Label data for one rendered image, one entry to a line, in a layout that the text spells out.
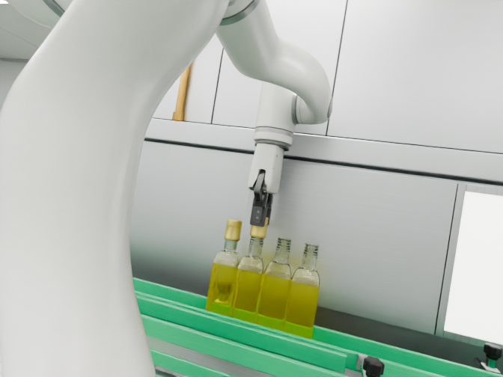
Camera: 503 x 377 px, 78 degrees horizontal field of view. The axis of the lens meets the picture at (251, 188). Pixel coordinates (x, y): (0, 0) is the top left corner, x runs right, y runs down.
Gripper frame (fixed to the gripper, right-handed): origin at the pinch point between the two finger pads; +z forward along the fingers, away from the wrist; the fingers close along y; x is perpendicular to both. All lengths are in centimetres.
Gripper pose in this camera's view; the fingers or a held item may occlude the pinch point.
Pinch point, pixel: (260, 215)
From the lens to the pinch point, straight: 67.7
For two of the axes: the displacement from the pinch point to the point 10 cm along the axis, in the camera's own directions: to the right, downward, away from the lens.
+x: 9.5, 1.5, -2.8
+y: -2.7, -0.5, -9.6
